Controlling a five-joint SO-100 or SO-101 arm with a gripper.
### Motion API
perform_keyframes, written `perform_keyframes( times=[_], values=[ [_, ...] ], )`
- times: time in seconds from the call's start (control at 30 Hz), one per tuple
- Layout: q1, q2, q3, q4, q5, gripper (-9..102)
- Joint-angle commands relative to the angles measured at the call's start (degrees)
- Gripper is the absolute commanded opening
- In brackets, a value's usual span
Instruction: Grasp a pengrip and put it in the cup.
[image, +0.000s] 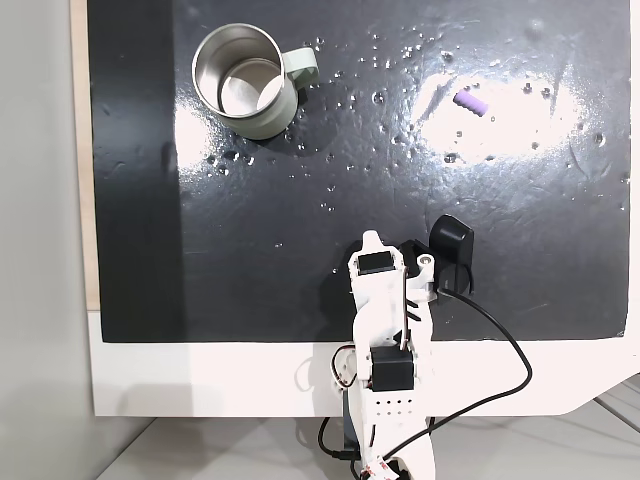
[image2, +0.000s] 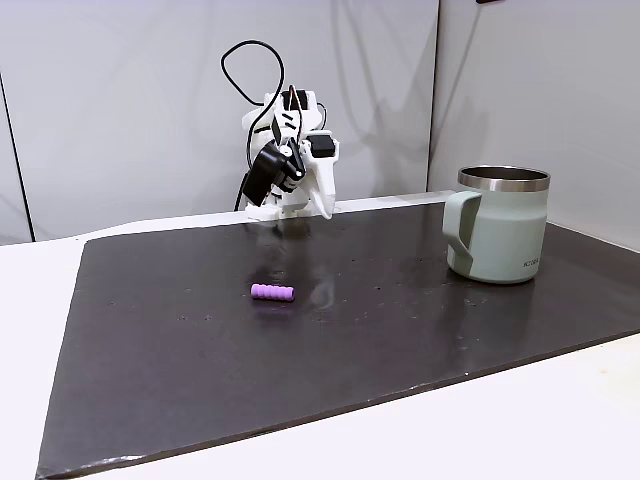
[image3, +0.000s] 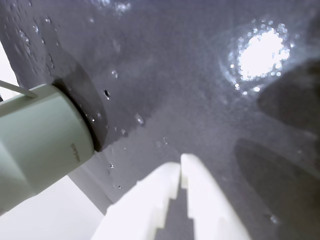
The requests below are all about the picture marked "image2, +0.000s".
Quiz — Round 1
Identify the dark grey table mat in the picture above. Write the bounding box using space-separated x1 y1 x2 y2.
35 201 640 480

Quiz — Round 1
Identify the purple ribbed pen grip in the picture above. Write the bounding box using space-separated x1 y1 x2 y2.
250 282 297 304

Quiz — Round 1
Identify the black oval camera box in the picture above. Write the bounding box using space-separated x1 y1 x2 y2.
243 140 307 207

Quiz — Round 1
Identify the black cable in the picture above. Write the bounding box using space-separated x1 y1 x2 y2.
220 40 287 212

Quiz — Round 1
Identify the sage green steel-rimmed mug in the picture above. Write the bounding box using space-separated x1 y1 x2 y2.
441 165 553 286

